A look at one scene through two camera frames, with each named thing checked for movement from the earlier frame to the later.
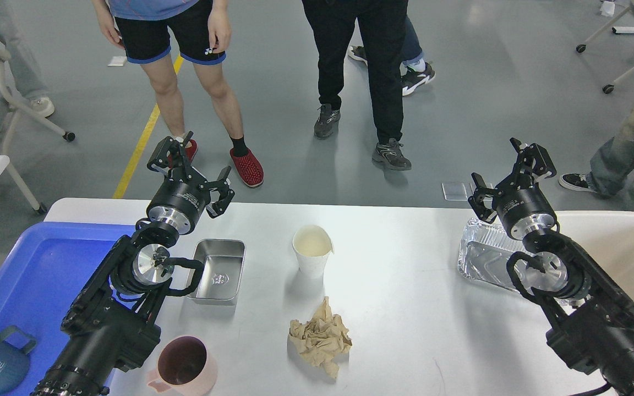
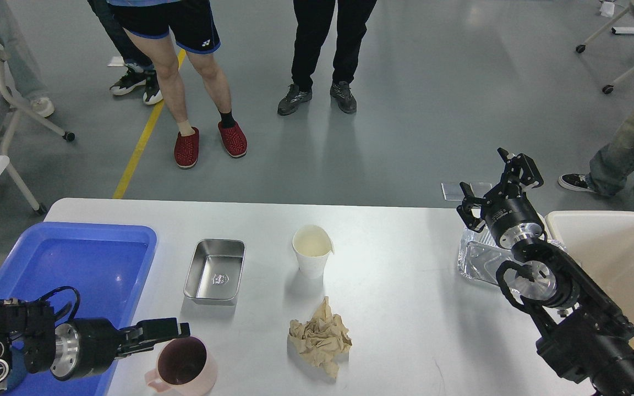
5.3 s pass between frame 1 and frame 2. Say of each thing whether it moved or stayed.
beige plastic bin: stayed
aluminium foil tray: stayed
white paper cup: stayed
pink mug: stayed
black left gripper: moved
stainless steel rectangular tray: stayed
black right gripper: moved
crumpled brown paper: stayed
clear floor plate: stayed
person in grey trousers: stayed
